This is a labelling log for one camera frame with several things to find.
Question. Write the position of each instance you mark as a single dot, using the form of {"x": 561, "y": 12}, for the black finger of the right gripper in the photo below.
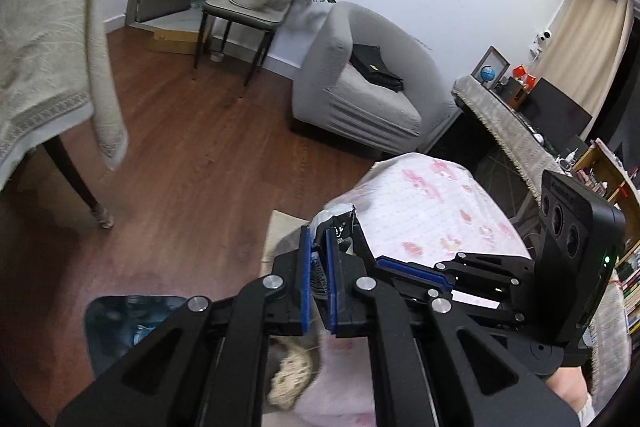
{"x": 415, "y": 272}

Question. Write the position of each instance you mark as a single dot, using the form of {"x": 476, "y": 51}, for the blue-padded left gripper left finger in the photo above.
{"x": 205, "y": 364}

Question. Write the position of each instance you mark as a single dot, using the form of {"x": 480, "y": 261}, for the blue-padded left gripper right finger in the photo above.
{"x": 431, "y": 363}

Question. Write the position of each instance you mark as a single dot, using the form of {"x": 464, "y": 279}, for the black tissue pack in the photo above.
{"x": 342, "y": 219}

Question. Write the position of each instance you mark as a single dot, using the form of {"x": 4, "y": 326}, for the dark green trash bin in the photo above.
{"x": 115, "y": 324}

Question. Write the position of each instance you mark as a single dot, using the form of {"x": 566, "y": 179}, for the person's right hand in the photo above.
{"x": 570, "y": 385}

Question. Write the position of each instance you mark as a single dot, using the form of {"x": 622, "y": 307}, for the pink patterned tablecloth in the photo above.
{"x": 425, "y": 210}

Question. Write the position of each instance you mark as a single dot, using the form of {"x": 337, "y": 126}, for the beige fringed desk cloth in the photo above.
{"x": 517, "y": 142}

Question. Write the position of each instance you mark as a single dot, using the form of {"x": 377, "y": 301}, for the black computer monitor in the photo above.
{"x": 553, "y": 114}

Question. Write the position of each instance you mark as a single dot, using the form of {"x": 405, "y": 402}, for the grey armchair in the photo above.
{"x": 330, "y": 94}

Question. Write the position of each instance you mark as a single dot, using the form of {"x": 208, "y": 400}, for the small blue globe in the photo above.
{"x": 487, "y": 74}

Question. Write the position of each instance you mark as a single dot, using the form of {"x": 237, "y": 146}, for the framed picture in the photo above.
{"x": 494, "y": 58}

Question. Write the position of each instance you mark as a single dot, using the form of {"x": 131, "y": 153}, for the black handbag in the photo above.
{"x": 367, "y": 60}

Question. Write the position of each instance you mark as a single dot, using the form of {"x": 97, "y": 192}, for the beige curtain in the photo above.
{"x": 588, "y": 43}

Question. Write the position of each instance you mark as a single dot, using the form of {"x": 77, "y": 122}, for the beige patterned tablecloth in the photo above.
{"x": 56, "y": 74}

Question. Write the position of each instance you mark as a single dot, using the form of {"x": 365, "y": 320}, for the white security camera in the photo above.
{"x": 540, "y": 42}

